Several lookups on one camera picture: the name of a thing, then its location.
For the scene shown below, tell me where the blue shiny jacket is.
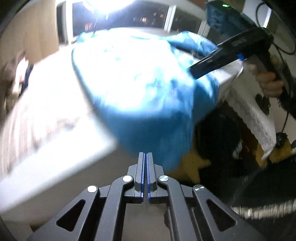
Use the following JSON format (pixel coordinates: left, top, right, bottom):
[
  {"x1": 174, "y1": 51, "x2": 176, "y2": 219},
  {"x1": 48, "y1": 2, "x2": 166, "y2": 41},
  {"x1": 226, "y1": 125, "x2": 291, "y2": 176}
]
[{"x1": 72, "y1": 28, "x2": 219, "y2": 171}]

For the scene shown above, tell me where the person's right hand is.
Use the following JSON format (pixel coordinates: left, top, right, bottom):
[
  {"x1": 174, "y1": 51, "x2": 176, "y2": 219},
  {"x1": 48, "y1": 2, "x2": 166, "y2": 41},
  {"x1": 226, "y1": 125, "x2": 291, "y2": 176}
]
[{"x1": 256, "y1": 72, "x2": 284, "y2": 98}]

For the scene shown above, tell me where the white lace cloth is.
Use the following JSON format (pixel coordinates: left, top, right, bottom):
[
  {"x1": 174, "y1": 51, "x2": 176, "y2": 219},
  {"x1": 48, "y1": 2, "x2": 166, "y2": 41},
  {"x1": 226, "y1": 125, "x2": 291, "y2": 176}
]
[{"x1": 225, "y1": 68, "x2": 276, "y2": 160}]

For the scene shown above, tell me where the plaid woven table cloth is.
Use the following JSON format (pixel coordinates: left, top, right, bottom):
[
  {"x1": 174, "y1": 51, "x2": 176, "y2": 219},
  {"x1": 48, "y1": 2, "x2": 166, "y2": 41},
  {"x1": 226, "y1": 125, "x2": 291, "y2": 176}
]
[{"x1": 0, "y1": 27, "x2": 246, "y2": 209}]

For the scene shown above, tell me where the pink folded garment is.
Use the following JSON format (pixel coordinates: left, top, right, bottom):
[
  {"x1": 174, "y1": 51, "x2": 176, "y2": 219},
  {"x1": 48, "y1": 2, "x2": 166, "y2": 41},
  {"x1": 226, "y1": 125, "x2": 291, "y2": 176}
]
[{"x1": 13, "y1": 57, "x2": 34, "y2": 96}]

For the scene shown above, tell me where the brown folded garment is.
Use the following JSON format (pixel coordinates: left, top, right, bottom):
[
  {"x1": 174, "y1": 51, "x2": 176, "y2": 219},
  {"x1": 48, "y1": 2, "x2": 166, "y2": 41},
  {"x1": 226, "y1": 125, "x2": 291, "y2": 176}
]
[{"x1": 0, "y1": 51, "x2": 26, "y2": 122}]

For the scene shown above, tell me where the light wooden board panel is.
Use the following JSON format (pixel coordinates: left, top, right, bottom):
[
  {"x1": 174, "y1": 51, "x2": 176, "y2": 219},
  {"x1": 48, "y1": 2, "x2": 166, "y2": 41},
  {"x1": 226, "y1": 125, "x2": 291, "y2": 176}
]
[{"x1": 1, "y1": 0, "x2": 59, "y2": 66}]

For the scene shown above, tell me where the white ring light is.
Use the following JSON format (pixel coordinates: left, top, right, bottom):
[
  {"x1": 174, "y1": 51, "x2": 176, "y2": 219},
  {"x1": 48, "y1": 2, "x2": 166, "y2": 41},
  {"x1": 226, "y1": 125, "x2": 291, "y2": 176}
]
[{"x1": 82, "y1": 0, "x2": 134, "y2": 15}]

